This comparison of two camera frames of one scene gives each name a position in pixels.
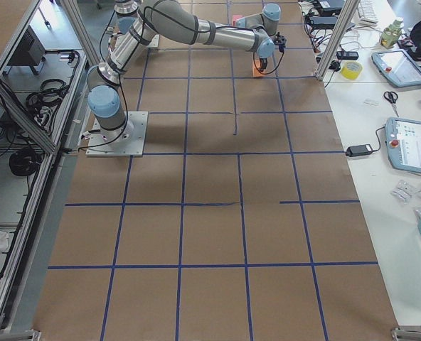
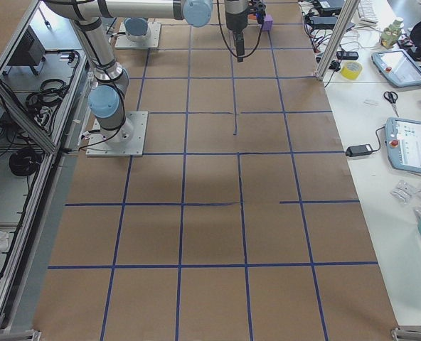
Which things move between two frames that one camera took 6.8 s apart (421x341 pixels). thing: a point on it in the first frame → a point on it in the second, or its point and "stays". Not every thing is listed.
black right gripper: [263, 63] → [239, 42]
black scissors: [392, 97] stays
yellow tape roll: [351, 69] stays
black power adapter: [359, 150] stays
